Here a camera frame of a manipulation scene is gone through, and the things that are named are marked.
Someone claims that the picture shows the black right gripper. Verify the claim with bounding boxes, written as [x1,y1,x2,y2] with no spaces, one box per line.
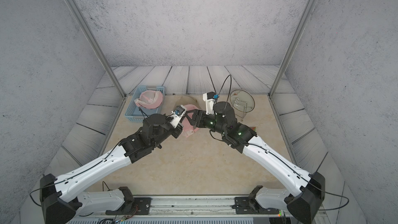
[186,108,229,138]

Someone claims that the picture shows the pink baseball cap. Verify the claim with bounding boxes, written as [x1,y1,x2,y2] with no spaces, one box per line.
[181,104,199,138]
[134,90,163,110]

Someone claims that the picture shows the beige baseball cap black logo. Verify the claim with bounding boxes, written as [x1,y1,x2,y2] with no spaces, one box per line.
[176,95,199,107]

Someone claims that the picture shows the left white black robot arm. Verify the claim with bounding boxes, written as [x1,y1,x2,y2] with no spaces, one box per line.
[39,111,185,224]

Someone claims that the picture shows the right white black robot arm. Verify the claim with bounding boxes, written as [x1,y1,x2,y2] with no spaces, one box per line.
[187,102,325,224]

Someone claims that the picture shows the light blue plastic basket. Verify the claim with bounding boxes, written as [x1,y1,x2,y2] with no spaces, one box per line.
[124,86,165,122]

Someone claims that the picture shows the white ceramic plate red flowers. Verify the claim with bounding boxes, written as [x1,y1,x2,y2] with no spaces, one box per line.
[230,90,256,113]

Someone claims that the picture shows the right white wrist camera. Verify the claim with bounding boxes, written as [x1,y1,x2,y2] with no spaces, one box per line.
[203,92,219,115]

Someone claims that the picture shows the chrome wire plate rack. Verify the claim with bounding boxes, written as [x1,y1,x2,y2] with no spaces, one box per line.
[231,97,248,119]

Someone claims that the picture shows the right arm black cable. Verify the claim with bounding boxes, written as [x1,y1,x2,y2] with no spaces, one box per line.
[209,74,350,212]

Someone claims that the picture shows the aluminium front rail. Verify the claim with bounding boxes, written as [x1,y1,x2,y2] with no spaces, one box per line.
[55,194,330,224]

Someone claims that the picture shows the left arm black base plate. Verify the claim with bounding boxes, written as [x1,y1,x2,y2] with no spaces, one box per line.
[105,197,152,216]

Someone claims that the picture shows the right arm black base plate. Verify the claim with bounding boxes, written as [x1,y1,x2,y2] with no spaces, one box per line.
[232,197,280,215]

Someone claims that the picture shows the right aluminium corner post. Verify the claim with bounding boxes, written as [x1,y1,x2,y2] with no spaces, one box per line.
[268,0,317,99]

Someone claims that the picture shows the aluminium corner post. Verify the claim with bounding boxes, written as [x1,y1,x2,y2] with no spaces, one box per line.
[64,0,126,99]
[268,0,317,99]

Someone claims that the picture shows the left aluminium corner post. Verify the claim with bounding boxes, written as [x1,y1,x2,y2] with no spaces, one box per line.
[64,0,126,99]

